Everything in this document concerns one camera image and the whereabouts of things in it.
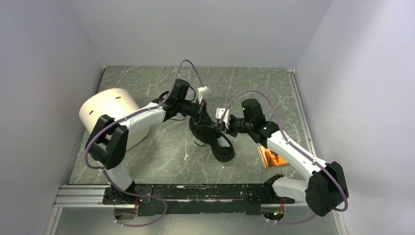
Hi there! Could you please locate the black shoe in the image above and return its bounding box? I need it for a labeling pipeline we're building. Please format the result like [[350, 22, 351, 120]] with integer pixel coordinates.
[[189, 123, 235, 163]]

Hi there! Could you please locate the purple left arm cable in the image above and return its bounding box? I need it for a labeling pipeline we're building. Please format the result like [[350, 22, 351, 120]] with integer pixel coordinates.
[[84, 59, 205, 228]]

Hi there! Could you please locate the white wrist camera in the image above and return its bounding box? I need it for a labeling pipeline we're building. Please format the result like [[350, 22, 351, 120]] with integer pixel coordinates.
[[196, 86, 211, 104], [215, 108, 230, 129]]

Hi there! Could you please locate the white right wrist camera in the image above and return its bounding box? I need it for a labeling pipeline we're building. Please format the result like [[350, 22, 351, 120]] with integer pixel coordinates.
[[215, 108, 230, 129]]

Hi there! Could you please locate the orange book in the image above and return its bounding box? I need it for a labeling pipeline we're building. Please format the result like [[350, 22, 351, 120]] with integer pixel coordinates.
[[258, 146, 289, 169]]

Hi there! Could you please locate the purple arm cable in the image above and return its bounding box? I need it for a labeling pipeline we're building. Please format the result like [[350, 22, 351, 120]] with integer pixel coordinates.
[[84, 59, 205, 228], [219, 90, 349, 225]]

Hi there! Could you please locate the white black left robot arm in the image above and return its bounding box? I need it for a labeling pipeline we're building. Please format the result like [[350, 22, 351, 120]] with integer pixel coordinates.
[[85, 79, 209, 204]]

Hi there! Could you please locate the aluminium frame rail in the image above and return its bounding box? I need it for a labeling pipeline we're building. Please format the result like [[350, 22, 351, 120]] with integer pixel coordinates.
[[54, 78, 348, 226]]

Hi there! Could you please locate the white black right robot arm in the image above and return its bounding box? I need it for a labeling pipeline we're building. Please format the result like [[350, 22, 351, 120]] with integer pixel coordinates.
[[215, 98, 349, 216]]

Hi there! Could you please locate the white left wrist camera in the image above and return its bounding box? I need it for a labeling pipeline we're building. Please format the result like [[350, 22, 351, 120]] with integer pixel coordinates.
[[196, 86, 211, 104]]

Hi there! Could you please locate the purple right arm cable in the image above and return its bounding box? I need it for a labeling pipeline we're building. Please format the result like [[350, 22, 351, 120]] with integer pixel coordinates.
[[219, 90, 349, 225]]

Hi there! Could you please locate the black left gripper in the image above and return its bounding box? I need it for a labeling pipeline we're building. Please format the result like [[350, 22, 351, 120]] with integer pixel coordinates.
[[177, 98, 214, 128]]

